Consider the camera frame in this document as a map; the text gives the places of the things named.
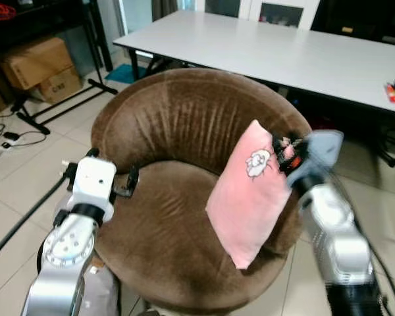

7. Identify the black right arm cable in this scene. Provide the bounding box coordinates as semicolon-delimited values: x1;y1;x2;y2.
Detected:
334;184;395;316

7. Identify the black cabinet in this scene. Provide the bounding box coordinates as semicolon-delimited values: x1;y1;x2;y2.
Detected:
311;0;395;48

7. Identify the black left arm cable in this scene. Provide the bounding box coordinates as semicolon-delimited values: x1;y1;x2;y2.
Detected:
0;174;72;267

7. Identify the dark curtain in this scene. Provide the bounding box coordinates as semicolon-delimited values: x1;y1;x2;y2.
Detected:
151;0;179;21

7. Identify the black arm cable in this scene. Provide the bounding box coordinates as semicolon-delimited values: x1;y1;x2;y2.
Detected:
334;184;395;316
0;174;72;267

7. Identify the black metal rack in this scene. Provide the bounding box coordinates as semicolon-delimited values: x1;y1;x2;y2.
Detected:
0;0;119;136

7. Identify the small printed cardboard box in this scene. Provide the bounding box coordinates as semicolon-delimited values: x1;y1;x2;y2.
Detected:
36;65;84;104

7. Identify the large brown cardboard box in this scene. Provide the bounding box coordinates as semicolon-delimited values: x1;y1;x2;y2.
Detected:
0;36;75;91

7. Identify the pink pillow with flower print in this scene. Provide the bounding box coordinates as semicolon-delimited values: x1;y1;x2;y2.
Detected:
205;119;298;270

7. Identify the grey fabric bag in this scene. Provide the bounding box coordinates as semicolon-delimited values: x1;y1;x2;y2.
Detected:
78;258;121;316

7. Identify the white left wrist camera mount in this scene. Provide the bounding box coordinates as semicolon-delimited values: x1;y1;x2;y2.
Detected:
70;156;118;222

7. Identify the blue floor mat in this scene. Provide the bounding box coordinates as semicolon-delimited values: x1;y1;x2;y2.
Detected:
105;63;147;85

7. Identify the red yellow packet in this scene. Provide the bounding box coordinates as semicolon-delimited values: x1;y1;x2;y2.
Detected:
384;83;395;107

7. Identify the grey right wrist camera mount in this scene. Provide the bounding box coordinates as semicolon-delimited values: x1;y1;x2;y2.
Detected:
290;130;345;190

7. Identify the black chair base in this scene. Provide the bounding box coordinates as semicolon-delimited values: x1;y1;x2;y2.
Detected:
374;124;395;168

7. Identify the white chair with dark panel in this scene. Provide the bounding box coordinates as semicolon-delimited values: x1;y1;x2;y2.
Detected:
249;0;321;31
194;0;252;19

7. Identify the long white table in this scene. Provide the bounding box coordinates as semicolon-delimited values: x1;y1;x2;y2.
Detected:
113;10;395;117

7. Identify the brown round velvet sofa chair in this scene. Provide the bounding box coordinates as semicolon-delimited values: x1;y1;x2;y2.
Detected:
91;68;312;314

